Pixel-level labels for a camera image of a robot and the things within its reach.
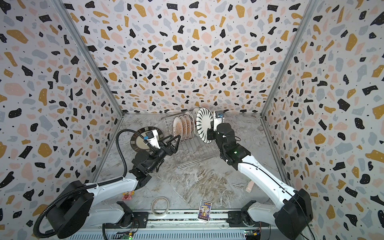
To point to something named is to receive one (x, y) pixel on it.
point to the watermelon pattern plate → (194, 112)
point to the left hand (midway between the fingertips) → (176, 134)
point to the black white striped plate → (204, 117)
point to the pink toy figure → (127, 195)
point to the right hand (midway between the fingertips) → (210, 119)
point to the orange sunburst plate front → (177, 127)
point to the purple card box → (204, 211)
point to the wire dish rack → (188, 152)
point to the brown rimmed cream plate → (137, 141)
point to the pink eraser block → (250, 186)
